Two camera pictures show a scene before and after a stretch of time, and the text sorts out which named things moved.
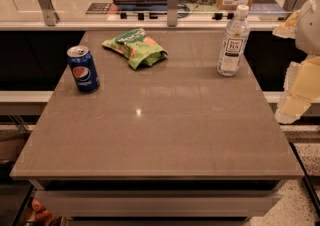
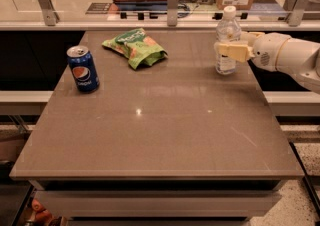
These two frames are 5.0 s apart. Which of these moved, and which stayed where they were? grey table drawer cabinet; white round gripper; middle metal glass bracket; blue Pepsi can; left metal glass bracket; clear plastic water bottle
Moved: clear plastic water bottle; white round gripper
Stayed: middle metal glass bracket; blue Pepsi can; left metal glass bracket; grey table drawer cabinet
